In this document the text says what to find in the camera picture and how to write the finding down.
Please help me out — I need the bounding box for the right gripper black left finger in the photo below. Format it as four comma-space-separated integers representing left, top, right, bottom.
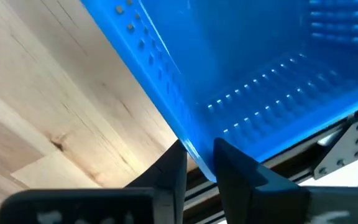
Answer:
0, 139, 188, 224

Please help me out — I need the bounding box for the blue slotted plastic basket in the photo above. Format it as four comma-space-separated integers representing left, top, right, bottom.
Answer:
80, 0, 358, 183

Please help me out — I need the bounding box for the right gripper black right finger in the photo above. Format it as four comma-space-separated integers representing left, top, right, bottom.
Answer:
213, 138, 358, 224

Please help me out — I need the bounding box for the grey metal corner bracket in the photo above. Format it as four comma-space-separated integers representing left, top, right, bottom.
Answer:
312, 113, 358, 180

